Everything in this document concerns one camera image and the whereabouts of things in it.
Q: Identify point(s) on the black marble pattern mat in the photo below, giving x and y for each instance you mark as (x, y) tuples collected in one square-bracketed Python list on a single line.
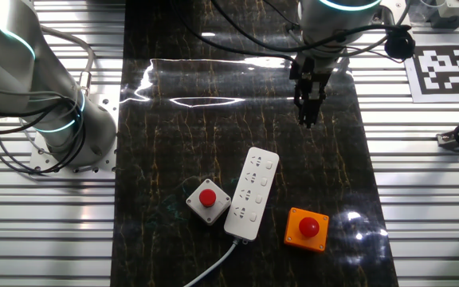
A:
[(173, 139)]

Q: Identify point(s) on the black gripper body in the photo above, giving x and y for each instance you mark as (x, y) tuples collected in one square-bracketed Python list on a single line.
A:
[(311, 75)]

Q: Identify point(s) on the grey box red button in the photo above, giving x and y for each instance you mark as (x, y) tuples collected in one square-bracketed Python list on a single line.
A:
[(217, 208)]

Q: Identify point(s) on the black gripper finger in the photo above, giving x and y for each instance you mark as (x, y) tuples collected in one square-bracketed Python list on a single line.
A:
[(317, 105), (304, 107)]

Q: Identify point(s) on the black white marker sheet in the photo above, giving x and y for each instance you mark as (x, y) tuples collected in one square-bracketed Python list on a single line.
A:
[(440, 68)]

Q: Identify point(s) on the white box device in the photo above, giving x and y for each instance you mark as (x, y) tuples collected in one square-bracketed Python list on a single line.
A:
[(457, 6)]

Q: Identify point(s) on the orange box red button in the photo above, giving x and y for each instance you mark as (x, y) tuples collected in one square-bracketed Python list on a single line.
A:
[(293, 239)]

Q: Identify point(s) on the white four-socket power strip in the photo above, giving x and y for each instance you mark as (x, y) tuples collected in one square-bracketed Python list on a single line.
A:
[(249, 199)]

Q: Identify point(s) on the clear plastic container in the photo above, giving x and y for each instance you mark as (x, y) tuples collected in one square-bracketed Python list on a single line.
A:
[(420, 10)]

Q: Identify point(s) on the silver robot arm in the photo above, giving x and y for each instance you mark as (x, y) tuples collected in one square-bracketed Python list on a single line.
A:
[(14, 60)]

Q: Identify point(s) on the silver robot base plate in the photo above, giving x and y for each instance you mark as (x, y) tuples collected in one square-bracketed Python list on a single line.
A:
[(110, 111)]

